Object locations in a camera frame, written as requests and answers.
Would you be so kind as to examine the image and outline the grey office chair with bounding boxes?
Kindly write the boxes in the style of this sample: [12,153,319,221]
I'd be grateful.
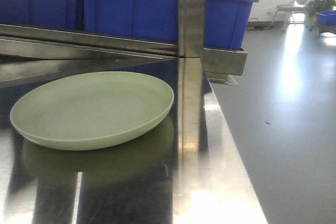
[269,0,314,32]

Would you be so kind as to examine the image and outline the steel shelf rail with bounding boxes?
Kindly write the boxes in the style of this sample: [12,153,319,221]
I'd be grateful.
[1,24,247,87]

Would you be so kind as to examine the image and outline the blue bin behind post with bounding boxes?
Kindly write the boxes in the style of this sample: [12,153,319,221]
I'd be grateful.
[83,0,259,50]

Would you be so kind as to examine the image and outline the orange floor cable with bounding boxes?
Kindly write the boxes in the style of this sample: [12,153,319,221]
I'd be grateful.
[247,17,272,31]

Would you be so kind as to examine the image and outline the green round plate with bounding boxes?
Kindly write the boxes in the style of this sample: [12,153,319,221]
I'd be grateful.
[10,71,174,151]

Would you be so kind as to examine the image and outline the small blue tray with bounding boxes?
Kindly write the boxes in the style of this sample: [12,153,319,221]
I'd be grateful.
[316,10,336,26]

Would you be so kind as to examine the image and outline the steel upright post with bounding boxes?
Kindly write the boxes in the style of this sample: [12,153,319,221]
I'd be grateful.
[173,0,205,214]

